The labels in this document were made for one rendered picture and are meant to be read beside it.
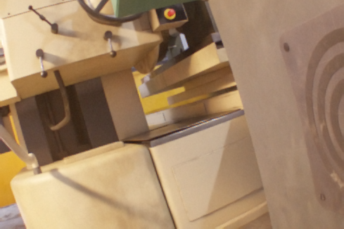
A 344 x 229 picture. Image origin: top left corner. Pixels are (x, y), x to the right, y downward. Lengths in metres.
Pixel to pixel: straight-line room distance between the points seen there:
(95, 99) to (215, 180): 0.93
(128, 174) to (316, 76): 1.36
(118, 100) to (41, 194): 0.92
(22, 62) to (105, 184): 0.67
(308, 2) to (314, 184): 0.13
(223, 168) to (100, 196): 0.63
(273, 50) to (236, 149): 1.50
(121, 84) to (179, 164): 0.79
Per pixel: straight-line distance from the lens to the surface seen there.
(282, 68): 0.23
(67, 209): 1.50
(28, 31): 1.51
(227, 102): 1.86
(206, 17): 1.63
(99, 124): 2.10
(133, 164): 1.51
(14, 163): 3.87
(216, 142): 1.66
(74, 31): 1.51
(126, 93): 2.16
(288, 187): 0.28
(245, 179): 1.76
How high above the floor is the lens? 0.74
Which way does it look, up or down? level
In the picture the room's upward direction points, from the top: 17 degrees counter-clockwise
